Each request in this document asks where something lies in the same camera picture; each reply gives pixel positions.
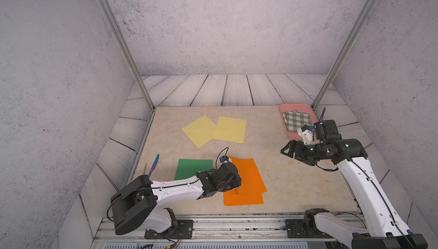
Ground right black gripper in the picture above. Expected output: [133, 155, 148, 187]
[280, 139, 326, 166]

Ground orange paper sheet back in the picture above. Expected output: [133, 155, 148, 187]
[230, 157, 267, 196]

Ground orange paper sheet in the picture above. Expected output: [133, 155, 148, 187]
[224, 189, 263, 206]
[230, 157, 267, 196]

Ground green paper sheet front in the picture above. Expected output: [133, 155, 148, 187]
[175, 159, 213, 180]

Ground yellow paper sheet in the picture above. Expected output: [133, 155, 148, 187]
[182, 115, 220, 147]
[213, 116, 247, 144]

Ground orange paper sheet front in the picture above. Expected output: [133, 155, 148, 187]
[224, 189, 263, 206]

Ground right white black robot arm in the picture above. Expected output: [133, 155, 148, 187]
[280, 139, 428, 249]

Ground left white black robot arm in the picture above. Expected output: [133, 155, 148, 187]
[109, 161, 241, 235]

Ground pink plastic tray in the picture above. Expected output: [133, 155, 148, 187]
[279, 104, 317, 140]

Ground green checkered cloth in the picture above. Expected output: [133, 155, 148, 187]
[282, 110, 313, 132]

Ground iridescent blue knife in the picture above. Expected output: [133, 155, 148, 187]
[148, 154, 160, 177]

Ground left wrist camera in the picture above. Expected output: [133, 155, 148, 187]
[220, 155, 230, 163]

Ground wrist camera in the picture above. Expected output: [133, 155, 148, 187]
[220, 155, 230, 163]
[297, 125, 315, 145]

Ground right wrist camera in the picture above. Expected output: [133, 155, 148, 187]
[297, 125, 315, 145]

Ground aluminium front rail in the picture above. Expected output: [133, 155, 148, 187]
[91, 213, 343, 249]

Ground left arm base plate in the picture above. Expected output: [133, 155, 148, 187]
[144, 219, 193, 241]

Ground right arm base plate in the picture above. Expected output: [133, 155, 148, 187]
[284, 219, 333, 239]

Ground right aluminium frame post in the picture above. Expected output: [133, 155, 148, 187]
[311, 0, 378, 110]

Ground aluminium frame post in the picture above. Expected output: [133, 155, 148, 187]
[97, 0, 155, 112]
[311, 0, 378, 110]

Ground left aluminium frame post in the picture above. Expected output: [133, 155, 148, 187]
[97, 0, 155, 112]

